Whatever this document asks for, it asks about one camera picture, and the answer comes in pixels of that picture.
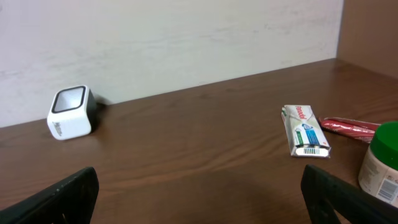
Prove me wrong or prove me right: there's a white Panadol box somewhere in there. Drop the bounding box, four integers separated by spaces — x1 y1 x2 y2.
281 105 331 158

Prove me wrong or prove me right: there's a green lid jar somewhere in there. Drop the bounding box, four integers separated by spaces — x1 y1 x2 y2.
358 121 397 207

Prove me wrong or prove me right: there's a red chocolate bar wrapper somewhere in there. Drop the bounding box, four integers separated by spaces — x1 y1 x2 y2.
318 117 381 143

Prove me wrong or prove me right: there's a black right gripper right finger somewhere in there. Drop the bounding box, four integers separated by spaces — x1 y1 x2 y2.
301 164 397 224

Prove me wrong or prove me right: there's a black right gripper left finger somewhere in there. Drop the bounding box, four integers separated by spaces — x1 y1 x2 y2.
1 167 99 223

